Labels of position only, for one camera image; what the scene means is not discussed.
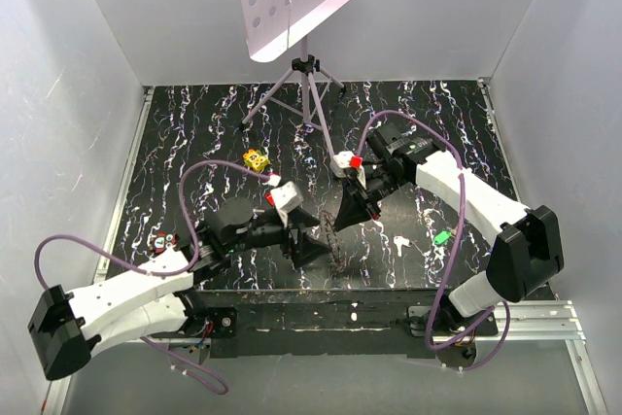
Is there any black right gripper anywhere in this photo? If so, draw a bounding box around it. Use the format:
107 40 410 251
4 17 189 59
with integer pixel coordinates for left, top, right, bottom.
332 165 408 231

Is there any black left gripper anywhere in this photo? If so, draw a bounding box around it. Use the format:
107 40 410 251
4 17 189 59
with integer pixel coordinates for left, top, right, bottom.
226 206 332 266

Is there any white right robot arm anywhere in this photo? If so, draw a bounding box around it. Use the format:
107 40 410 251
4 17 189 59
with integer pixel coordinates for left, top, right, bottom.
330 124 564 335

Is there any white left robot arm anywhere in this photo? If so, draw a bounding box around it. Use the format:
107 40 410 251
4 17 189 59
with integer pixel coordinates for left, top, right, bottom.
27 199 331 381

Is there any yellow owl number block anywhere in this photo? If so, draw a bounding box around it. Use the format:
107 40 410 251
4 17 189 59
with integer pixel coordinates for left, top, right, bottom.
243 149 271 173

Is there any green tag key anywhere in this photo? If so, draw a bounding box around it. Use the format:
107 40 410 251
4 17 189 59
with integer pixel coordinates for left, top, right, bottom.
432 228 460 246

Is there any red owl number block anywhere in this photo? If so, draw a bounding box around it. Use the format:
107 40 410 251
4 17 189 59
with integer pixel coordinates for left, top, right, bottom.
149 232 178 255

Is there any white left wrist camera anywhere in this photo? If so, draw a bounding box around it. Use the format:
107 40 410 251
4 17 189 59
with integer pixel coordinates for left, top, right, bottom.
270 181 303 213

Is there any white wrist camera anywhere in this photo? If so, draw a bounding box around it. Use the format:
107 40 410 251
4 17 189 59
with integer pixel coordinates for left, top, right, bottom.
270 181 303 213
330 151 363 178

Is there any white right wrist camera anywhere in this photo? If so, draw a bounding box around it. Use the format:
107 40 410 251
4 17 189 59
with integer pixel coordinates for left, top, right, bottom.
330 151 363 178

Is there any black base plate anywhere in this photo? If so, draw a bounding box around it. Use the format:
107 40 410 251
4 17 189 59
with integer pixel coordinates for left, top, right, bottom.
184 288 500 361

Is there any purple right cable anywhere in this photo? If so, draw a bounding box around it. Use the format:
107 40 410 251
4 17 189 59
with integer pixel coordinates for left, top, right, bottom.
352 110 512 371

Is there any purple cable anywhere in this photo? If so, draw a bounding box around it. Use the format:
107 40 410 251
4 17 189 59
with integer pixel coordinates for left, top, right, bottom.
352 110 512 371
34 159 283 396

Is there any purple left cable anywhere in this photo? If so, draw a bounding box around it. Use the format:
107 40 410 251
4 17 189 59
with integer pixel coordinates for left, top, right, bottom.
34 159 283 396

